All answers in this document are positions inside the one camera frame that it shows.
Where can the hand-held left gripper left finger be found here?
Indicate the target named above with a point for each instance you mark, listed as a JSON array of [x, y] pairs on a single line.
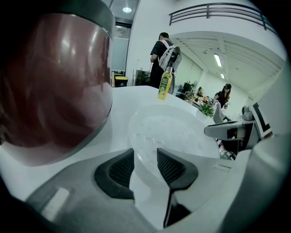
[[68, 200]]

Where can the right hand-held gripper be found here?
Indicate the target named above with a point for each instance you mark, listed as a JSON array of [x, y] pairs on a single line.
[[261, 123]]

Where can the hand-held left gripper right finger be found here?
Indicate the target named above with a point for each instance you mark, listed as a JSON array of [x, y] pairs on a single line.
[[204, 179]]

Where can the white perforated plastic steamer plate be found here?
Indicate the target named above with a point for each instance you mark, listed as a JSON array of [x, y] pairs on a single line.
[[172, 127]]

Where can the purple rice cooker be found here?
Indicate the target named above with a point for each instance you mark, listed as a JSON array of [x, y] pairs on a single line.
[[56, 91]]

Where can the white chair black legs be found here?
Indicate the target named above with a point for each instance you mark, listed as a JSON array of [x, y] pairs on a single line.
[[218, 113]]

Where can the small green plant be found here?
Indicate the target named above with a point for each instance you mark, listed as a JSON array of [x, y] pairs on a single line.
[[207, 110]]

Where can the fluorescent ceiling light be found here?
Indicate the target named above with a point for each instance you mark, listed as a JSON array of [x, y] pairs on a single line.
[[217, 60], [222, 76]]

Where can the yellow oil bottle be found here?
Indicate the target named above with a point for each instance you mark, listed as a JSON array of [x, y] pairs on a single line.
[[164, 86]]

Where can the white grey backpack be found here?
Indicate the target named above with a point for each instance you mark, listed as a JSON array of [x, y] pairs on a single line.
[[169, 57]]

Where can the black metal cabinet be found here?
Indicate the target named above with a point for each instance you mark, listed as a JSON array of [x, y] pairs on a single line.
[[143, 78]]

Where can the black bin yellow lid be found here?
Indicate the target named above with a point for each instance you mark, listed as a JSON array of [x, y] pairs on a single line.
[[121, 81]]

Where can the black balcony railing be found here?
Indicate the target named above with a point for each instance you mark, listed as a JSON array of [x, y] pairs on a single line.
[[207, 12]]

